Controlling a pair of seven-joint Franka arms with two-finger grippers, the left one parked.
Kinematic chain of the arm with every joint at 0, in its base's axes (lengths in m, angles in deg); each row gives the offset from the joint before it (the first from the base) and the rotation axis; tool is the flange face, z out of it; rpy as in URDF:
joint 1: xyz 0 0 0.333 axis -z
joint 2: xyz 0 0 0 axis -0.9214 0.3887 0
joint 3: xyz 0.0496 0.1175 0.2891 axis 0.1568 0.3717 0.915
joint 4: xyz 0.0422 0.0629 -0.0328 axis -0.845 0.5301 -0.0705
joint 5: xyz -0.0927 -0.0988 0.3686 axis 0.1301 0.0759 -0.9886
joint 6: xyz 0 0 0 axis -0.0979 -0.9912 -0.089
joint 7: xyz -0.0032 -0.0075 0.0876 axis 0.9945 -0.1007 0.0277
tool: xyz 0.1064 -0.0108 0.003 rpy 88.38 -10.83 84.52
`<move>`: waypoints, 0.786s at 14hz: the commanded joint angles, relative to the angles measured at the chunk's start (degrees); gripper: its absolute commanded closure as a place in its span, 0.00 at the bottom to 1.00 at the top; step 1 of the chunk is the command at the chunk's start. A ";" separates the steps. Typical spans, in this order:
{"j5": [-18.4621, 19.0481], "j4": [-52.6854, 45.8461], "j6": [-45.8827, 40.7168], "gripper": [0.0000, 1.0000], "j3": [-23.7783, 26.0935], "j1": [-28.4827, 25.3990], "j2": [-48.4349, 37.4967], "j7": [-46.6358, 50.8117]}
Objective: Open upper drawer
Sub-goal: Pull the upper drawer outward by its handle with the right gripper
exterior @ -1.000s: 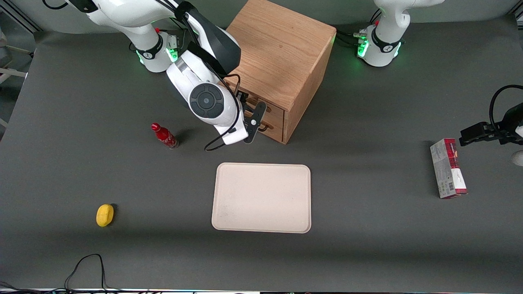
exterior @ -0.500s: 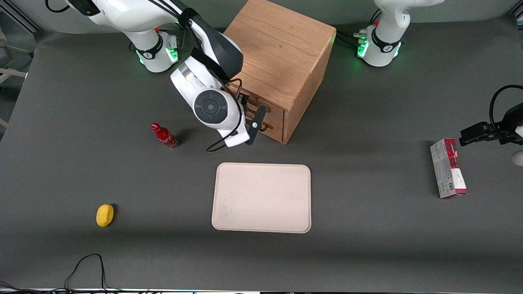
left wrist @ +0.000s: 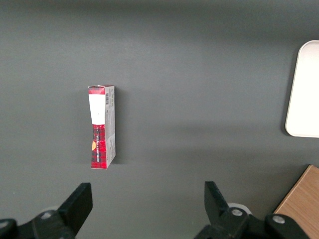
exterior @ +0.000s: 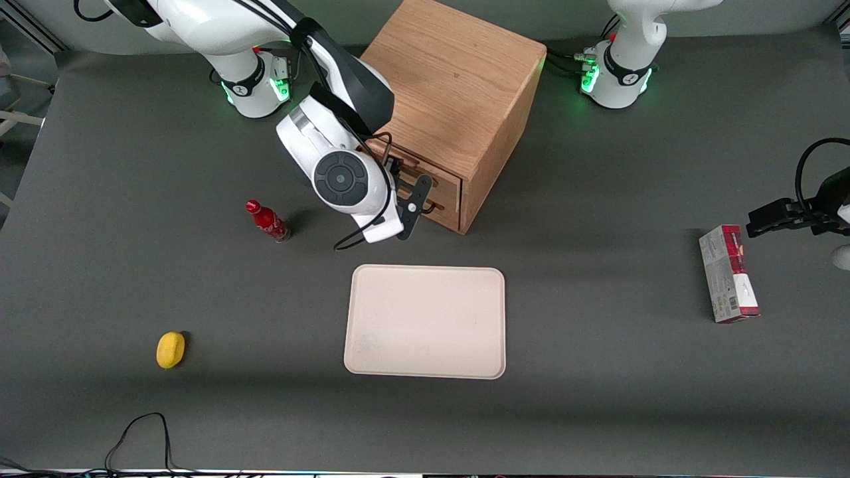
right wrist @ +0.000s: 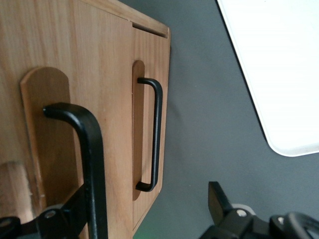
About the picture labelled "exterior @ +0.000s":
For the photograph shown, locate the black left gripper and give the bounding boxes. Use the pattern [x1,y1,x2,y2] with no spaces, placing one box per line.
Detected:
[746,167,850,239]

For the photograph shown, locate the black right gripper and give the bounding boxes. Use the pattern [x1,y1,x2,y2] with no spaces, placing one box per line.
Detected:
[381,151,416,199]

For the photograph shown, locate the wooden drawer cabinet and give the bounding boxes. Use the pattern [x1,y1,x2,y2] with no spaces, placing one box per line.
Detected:
[357,0,547,236]

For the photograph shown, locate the red and grey carton box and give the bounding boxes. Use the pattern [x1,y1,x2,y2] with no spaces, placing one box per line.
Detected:
[699,224,762,325]

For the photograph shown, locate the red soda bottle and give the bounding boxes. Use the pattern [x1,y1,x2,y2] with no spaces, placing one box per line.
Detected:
[245,199,292,244]

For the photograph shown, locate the beige plastic tray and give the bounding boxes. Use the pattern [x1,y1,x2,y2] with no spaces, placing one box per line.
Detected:
[343,264,507,380]

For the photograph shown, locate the yellow lemon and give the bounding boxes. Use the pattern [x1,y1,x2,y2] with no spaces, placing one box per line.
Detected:
[156,331,187,370]

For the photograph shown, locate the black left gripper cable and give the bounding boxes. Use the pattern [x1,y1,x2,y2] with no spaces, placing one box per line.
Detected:
[795,137,850,214]

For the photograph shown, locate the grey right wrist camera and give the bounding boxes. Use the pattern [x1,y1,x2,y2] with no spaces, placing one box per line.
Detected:
[396,174,434,241]

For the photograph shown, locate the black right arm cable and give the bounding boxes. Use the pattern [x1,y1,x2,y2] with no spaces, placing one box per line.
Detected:
[236,0,402,252]

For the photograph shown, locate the black right base cables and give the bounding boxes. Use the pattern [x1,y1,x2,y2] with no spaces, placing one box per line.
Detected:
[252,45,303,84]

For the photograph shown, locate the black base cables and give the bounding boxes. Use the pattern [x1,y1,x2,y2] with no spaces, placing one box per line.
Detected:
[252,45,303,84]
[545,13,622,78]

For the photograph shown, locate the black left base cables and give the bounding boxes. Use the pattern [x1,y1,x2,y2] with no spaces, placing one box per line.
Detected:
[545,13,622,78]

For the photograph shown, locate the black cable at table edge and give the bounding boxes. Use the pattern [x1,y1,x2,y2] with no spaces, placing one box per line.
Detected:
[0,412,200,478]

